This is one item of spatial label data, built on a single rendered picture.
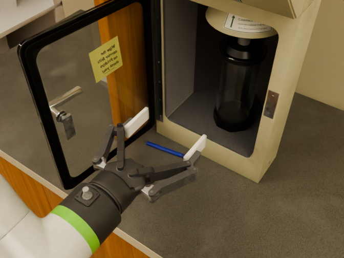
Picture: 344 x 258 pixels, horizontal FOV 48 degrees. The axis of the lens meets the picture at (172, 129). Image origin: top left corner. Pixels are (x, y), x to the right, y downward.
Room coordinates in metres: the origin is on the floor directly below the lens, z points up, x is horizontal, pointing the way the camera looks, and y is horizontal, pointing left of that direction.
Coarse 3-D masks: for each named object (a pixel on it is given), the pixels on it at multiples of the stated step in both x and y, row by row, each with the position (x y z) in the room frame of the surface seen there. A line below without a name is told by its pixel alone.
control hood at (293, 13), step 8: (232, 0) 0.64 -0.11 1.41; (248, 0) 0.60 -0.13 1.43; (256, 0) 0.59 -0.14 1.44; (264, 0) 0.57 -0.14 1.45; (272, 0) 0.56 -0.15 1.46; (280, 0) 0.54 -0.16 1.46; (288, 0) 0.53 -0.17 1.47; (296, 0) 0.55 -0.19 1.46; (304, 0) 0.59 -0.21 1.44; (264, 8) 0.60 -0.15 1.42; (272, 8) 0.58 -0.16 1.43; (280, 8) 0.57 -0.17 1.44; (288, 8) 0.55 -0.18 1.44; (296, 8) 0.56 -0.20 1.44; (288, 16) 0.58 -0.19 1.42; (296, 16) 0.57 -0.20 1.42
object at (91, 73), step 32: (96, 32) 0.65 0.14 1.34; (128, 32) 0.71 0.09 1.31; (64, 64) 0.59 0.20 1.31; (96, 64) 0.64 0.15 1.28; (128, 64) 0.70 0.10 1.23; (32, 96) 0.53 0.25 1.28; (64, 96) 0.58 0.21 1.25; (96, 96) 0.63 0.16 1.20; (128, 96) 0.69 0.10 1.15; (96, 128) 0.62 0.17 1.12
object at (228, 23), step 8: (208, 8) 0.77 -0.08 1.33; (208, 16) 0.74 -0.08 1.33; (216, 16) 0.72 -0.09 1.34; (224, 16) 0.71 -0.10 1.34; (232, 16) 0.70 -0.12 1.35; (216, 24) 0.71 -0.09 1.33; (224, 24) 0.70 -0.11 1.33; (232, 24) 0.69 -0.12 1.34; (240, 24) 0.68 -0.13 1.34; (248, 24) 0.68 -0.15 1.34; (256, 24) 0.68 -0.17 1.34; (224, 32) 0.69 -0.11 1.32; (232, 32) 0.68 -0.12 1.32; (240, 32) 0.68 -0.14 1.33; (248, 32) 0.67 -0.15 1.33; (256, 32) 0.67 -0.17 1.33; (264, 32) 0.68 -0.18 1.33; (272, 32) 0.68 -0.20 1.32
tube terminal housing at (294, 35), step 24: (192, 0) 0.72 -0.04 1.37; (216, 0) 0.69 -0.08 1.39; (312, 0) 0.63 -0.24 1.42; (264, 24) 0.63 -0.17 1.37; (288, 24) 0.61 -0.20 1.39; (312, 24) 0.67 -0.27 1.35; (288, 48) 0.60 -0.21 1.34; (288, 72) 0.61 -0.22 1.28; (288, 96) 0.65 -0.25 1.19; (168, 120) 0.75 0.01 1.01; (264, 120) 0.61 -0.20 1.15; (192, 144) 0.71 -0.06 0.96; (216, 144) 0.67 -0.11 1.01; (264, 144) 0.60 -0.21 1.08; (240, 168) 0.63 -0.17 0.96; (264, 168) 0.62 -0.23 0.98
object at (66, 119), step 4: (60, 116) 0.56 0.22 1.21; (64, 116) 0.56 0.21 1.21; (68, 116) 0.56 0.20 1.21; (60, 120) 0.56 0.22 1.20; (64, 120) 0.55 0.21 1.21; (68, 120) 0.55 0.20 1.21; (72, 120) 0.56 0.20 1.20; (64, 124) 0.55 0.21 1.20; (68, 124) 0.55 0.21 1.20; (72, 124) 0.56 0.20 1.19; (64, 128) 0.55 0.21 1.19; (68, 128) 0.55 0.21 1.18; (72, 128) 0.56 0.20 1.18; (68, 132) 0.55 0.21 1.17; (72, 132) 0.56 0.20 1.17; (68, 136) 0.55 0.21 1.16; (72, 136) 0.55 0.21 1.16
